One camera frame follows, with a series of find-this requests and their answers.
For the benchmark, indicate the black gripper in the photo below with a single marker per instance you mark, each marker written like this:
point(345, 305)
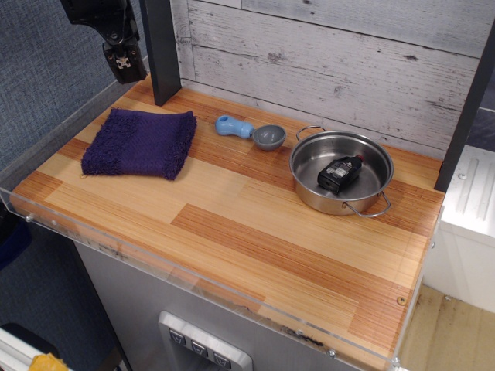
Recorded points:
point(115, 21)

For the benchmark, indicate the purple towel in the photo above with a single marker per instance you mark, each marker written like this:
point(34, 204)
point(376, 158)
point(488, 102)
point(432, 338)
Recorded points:
point(140, 143)

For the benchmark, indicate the blue object at left edge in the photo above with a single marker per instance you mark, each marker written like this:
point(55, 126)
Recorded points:
point(15, 244)

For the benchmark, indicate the clear acrylic table guard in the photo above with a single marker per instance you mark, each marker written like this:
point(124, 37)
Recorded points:
point(229, 248)

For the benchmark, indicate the blue and grey scoop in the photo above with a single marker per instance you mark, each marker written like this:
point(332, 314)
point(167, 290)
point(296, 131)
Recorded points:
point(267, 138)

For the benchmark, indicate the small black bottle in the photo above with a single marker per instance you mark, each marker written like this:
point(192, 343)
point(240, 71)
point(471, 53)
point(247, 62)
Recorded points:
point(340, 173)

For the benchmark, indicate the silver cabinet with dispenser panel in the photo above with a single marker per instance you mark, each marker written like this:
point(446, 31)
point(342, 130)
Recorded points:
point(246, 316)

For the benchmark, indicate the white aluminium box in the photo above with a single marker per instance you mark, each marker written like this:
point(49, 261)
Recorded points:
point(461, 260)

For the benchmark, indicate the dark grey left post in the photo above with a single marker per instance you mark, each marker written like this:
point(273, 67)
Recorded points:
point(161, 47)

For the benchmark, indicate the dark grey post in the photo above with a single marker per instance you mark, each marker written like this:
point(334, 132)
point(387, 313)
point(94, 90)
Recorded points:
point(161, 47)
point(473, 101)

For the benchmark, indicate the metal pot with handles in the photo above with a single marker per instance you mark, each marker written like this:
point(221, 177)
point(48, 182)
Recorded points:
point(365, 196)

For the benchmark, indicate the dark grey right post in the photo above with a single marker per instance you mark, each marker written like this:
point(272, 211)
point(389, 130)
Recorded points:
point(473, 101)

